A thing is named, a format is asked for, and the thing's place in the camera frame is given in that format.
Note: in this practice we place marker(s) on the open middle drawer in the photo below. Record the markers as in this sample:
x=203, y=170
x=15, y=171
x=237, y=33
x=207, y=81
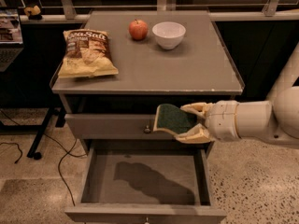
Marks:
x=145, y=182

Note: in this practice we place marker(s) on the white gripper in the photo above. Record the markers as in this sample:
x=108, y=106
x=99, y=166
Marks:
x=221, y=119

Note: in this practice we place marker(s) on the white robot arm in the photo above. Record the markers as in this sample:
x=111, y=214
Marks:
x=274, y=121

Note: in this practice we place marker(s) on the yellow black object on ledge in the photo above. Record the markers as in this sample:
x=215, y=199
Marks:
x=33, y=12

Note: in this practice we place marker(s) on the black desk leg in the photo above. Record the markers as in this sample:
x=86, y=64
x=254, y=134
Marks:
x=59, y=113

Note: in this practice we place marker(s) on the laptop computer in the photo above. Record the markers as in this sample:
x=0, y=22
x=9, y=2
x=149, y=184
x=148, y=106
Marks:
x=11, y=41

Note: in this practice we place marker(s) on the red apple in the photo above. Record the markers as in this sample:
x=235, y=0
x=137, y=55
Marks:
x=138, y=30

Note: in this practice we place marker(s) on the green and yellow sponge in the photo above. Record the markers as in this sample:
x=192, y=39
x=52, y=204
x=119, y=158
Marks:
x=171, y=119

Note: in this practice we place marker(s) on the metal window railing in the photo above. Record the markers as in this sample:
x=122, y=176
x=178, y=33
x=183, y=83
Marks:
x=218, y=10

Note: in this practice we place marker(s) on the sea salt chips bag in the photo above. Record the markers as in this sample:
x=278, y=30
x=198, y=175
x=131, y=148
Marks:
x=87, y=54

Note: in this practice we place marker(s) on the grey drawer cabinet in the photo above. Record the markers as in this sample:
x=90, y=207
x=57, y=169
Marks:
x=198, y=69

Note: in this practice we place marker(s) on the white ceramic bowl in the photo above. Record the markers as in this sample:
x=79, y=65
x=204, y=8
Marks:
x=168, y=34

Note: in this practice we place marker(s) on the closed top drawer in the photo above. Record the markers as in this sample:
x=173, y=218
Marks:
x=115, y=126

